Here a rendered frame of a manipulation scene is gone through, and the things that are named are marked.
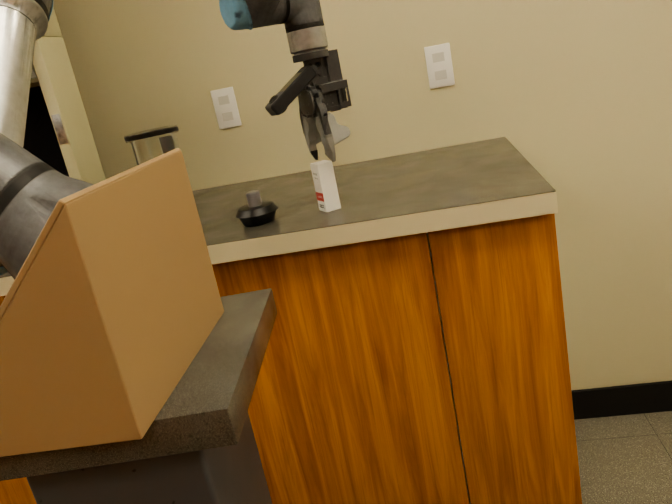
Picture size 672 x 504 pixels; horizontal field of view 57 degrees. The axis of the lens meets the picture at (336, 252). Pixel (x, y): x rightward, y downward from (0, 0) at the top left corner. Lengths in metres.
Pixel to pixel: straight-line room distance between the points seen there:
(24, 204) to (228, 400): 0.29
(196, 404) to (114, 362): 0.10
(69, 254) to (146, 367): 0.14
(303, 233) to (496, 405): 0.52
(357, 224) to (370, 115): 0.74
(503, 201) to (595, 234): 0.86
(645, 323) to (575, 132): 0.63
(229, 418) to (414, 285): 0.67
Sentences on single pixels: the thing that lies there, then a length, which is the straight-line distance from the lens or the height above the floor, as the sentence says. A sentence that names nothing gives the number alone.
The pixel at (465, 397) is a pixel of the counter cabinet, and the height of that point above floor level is 0.54.
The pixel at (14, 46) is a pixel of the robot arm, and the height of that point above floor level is 1.33.
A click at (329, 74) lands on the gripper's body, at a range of 1.26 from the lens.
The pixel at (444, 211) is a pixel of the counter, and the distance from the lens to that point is 1.13.
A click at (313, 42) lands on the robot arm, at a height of 1.27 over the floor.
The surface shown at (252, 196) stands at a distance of 1.28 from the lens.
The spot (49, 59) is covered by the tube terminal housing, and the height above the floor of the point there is 1.36.
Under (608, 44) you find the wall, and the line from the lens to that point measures 1.89.
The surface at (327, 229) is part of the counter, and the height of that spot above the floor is 0.93.
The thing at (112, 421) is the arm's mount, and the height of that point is 0.96.
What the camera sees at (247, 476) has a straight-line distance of 0.86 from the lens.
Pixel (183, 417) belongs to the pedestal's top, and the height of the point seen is 0.94.
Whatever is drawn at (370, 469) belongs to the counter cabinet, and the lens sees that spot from 1.42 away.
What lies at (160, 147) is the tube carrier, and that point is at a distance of 1.29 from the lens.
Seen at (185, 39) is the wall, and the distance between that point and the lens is 1.95.
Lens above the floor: 1.22
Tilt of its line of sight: 16 degrees down
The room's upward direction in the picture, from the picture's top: 11 degrees counter-clockwise
